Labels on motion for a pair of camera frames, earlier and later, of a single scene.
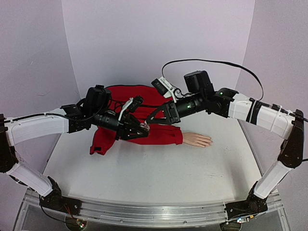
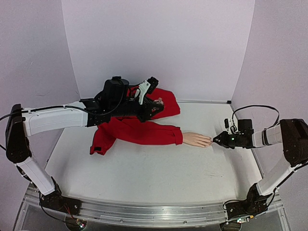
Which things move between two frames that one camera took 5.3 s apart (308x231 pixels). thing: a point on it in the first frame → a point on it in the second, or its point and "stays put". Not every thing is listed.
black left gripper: (126, 127) → (148, 109)
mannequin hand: (197, 139) stays put
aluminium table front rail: (148, 213) stays put
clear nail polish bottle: (145, 125) → (159, 101)
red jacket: (151, 101) stays put
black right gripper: (170, 112) → (223, 139)
